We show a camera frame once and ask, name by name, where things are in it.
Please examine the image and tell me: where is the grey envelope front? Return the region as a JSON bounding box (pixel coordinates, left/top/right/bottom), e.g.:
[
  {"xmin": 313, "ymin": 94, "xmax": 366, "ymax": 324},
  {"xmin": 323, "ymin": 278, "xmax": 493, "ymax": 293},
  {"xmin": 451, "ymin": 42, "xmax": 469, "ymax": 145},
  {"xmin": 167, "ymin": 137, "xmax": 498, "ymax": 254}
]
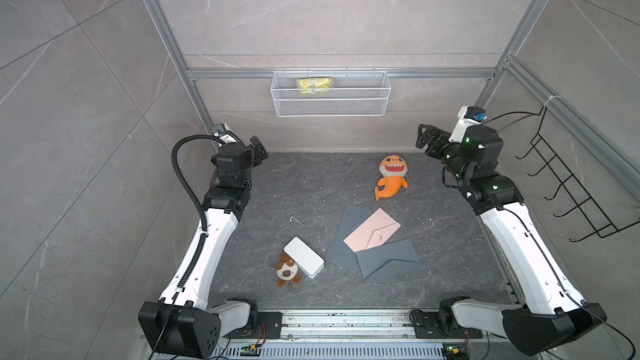
[{"xmin": 356, "ymin": 239, "xmax": 423, "ymax": 283}]

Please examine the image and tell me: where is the orange shark plush toy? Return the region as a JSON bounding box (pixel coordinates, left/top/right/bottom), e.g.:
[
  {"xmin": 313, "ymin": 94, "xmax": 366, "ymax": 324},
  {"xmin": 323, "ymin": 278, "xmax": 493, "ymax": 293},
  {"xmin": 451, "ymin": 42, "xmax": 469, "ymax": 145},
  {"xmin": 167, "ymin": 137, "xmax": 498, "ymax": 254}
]
[{"xmin": 374, "ymin": 155, "xmax": 408, "ymax": 201}]

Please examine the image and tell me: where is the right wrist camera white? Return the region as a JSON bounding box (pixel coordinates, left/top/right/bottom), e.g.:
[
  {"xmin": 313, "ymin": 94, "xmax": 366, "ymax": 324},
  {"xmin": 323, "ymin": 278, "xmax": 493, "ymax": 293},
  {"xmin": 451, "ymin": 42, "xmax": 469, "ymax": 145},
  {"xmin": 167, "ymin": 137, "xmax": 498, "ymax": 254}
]
[{"xmin": 448, "ymin": 106, "xmax": 487, "ymax": 143}]

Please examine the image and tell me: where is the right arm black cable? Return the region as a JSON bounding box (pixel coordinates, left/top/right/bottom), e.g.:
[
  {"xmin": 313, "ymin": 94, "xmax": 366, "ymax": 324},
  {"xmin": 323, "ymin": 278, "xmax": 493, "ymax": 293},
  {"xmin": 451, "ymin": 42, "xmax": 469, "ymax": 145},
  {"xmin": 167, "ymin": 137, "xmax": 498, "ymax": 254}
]
[{"xmin": 482, "ymin": 109, "xmax": 637, "ymax": 360}]

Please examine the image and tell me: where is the white rectangular box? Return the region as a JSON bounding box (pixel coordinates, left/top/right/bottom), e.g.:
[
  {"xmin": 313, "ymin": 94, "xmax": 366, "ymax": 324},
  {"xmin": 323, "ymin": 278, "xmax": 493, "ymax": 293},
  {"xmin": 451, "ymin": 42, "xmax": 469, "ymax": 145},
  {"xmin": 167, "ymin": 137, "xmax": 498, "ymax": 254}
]
[{"xmin": 283, "ymin": 237, "xmax": 324, "ymax": 278}]

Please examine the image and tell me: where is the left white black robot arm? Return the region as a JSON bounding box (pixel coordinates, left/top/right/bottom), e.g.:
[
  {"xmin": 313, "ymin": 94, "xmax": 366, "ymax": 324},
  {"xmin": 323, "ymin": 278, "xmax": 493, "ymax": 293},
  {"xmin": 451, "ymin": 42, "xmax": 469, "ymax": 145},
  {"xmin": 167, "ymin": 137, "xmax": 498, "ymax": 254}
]
[{"xmin": 138, "ymin": 132, "xmax": 268, "ymax": 359}]

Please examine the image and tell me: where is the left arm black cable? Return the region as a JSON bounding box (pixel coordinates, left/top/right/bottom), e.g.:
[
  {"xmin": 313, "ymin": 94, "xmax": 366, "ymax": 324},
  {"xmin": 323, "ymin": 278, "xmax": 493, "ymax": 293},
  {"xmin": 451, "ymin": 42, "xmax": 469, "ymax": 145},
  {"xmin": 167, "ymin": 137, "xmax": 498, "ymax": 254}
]
[{"xmin": 171, "ymin": 134, "xmax": 226, "ymax": 233}]

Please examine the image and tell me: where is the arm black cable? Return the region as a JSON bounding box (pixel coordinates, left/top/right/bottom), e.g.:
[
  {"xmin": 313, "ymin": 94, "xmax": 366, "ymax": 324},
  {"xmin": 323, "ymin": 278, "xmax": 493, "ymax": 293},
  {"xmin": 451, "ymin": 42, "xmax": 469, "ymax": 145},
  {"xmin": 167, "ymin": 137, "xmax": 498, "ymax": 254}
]
[
  {"xmin": 482, "ymin": 109, "xmax": 637, "ymax": 360},
  {"xmin": 171, "ymin": 134, "xmax": 226, "ymax": 233}
]

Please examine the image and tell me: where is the grey envelope under pink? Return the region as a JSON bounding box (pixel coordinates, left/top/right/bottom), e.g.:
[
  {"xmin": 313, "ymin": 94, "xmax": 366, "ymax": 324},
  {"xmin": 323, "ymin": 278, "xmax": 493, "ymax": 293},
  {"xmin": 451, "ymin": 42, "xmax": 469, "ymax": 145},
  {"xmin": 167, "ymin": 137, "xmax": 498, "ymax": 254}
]
[{"xmin": 324, "ymin": 203, "xmax": 373, "ymax": 271}]

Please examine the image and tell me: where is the black wire hook rack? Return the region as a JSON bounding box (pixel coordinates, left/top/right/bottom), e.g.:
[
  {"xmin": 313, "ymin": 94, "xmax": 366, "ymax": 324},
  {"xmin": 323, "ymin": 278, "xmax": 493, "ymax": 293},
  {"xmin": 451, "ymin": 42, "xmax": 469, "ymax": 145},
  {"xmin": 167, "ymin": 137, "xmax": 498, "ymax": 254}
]
[{"xmin": 517, "ymin": 110, "xmax": 639, "ymax": 243}]

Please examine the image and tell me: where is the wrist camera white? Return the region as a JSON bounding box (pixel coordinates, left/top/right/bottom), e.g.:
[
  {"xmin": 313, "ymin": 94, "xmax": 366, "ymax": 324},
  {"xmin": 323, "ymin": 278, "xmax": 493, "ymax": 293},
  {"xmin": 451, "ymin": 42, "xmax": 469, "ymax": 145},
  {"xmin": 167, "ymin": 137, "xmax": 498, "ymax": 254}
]
[
  {"xmin": 448, "ymin": 106, "xmax": 487, "ymax": 143},
  {"xmin": 212, "ymin": 123, "xmax": 239, "ymax": 144}
]

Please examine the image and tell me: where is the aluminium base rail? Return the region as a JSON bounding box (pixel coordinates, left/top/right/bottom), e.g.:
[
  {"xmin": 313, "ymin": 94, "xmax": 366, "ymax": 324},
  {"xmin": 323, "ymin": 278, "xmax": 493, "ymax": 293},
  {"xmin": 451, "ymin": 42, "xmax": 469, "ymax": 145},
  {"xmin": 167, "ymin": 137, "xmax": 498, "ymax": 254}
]
[{"xmin": 134, "ymin": 308, "xmax": 561, "ymax": 360}]

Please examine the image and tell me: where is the brown white dog plush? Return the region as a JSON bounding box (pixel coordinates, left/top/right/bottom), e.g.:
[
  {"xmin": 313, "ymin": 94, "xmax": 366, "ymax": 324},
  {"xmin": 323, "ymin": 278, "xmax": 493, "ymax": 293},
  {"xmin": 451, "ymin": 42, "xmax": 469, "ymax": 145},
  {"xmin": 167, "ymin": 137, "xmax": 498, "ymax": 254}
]
[{"xmin": 275, "ymin": 252, "xmax": 301, "ymax": 287}]

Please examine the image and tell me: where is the grey envelope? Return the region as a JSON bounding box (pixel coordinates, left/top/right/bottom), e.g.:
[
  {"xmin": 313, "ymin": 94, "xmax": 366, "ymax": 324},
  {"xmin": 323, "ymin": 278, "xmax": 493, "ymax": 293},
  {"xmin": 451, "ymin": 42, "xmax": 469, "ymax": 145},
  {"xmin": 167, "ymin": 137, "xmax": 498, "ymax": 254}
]
[
  {"xmin": 356, "ymin": 239, "xmax": 423, "ymax": 283},
  {"xmin": 324, "ymin": 203, "xmax": 373, "ymax": 271}
]

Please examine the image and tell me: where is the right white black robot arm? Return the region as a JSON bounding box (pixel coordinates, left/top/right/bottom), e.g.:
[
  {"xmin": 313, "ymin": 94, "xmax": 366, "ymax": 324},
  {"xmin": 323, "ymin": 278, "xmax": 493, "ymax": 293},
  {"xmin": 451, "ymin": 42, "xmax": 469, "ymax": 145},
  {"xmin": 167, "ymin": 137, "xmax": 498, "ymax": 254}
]
[{"xmin": 416, "ymin": 124, "xmax": 607, "ymax": 356}]

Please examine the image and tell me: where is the white wire mesh basket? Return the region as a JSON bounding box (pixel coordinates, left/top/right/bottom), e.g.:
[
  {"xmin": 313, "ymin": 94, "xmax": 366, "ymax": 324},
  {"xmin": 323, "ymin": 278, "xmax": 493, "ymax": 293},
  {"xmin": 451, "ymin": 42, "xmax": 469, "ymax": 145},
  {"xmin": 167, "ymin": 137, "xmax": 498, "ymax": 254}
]
[{"xmin": 270, "ymin": 71, "xmax": 392, "ymax": 118}]

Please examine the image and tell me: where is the yellow packet in basket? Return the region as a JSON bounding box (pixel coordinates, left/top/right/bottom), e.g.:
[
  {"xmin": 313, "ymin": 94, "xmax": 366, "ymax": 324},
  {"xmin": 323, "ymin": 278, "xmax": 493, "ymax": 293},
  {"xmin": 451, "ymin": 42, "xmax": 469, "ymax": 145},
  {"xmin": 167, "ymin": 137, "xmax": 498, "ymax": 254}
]
[{"xmin": 296, "ymin": 77, "xmax": 333, "ymax": 95}]

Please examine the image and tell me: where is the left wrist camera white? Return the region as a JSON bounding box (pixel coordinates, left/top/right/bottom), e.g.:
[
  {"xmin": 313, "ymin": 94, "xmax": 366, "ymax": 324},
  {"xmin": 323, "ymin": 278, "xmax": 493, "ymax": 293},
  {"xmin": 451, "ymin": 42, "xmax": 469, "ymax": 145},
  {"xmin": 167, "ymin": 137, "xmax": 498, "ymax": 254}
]
[{"xmin": 212, "ymin": 123, "xmax": 239, "ymax": 144}]

